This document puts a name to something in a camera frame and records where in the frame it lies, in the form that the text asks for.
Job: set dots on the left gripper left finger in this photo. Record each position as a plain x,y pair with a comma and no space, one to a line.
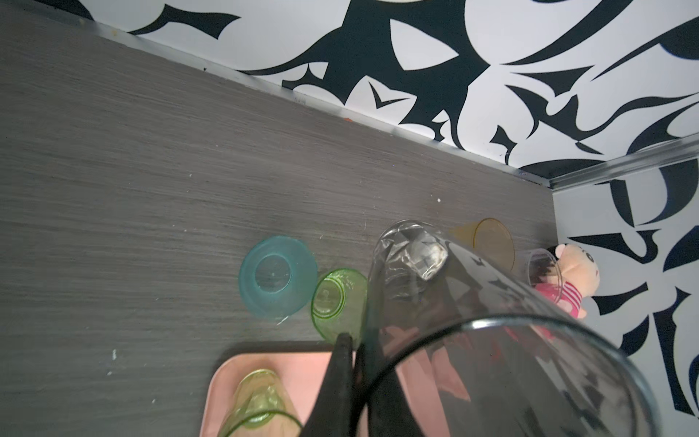
333,410

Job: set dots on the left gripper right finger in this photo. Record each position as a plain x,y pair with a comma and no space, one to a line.
378,388

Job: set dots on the pink plastic tray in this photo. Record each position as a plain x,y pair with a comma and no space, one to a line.
428,384

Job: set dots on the tall yellow-green glass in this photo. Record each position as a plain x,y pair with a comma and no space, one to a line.
261,407

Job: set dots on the tall dark grey glass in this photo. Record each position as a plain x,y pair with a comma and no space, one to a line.
531,369

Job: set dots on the short green glass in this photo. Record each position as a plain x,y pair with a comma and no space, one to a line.
338,305

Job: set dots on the teal dotted glass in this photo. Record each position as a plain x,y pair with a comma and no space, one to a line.
277,278

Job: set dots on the tall amber glass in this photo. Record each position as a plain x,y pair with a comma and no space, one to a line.
490,238

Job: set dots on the tall clear glass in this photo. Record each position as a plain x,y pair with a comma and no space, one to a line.
539,269

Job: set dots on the pink plush pig toy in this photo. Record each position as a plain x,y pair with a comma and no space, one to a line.
574,277

